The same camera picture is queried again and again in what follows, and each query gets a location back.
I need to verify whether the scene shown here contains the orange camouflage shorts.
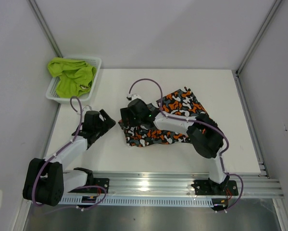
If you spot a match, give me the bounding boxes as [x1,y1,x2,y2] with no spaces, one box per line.
[118,88,208,147]

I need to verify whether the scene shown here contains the green shorts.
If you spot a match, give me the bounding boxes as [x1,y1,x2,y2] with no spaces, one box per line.
[48,57,97,98]

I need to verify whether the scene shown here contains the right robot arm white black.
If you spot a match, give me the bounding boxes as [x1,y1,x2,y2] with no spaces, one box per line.
[120,98,230,194]

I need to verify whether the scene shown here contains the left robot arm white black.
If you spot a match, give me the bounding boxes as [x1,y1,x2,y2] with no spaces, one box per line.
[22,110,116,206]

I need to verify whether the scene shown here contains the white plastic basket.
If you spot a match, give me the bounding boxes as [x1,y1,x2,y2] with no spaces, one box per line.
[46,55,102,104]

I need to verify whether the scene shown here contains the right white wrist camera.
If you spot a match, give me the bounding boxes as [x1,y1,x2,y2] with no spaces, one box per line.
[126,94,142,101]

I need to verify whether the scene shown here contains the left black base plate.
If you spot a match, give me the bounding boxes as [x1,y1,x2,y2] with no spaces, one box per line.
[70,178,110,194]

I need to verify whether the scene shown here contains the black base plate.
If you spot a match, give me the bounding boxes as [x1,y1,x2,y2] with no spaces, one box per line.
[70,178,110,194]
[191,179,239,196]

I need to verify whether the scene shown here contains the slotted cable duct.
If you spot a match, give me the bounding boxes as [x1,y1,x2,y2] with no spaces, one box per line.
[59,195,213,207]

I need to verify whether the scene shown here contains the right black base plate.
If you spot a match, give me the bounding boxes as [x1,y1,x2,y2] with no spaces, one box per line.
[191,179,239,196]

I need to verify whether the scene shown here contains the aluminium mounting rail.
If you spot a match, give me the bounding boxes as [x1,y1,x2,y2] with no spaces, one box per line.
[93,172,284,198]

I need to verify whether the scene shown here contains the left aluminium frame post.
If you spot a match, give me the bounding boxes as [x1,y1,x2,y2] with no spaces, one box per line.
[27,0,63,58]

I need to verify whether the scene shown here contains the aluminium frame post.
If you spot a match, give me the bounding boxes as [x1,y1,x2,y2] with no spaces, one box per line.
[235,0,284,77]
[27,0,63,58]

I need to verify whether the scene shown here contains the right aluminium frame post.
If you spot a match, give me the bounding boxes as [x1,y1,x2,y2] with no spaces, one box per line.
[235,0,284,77]

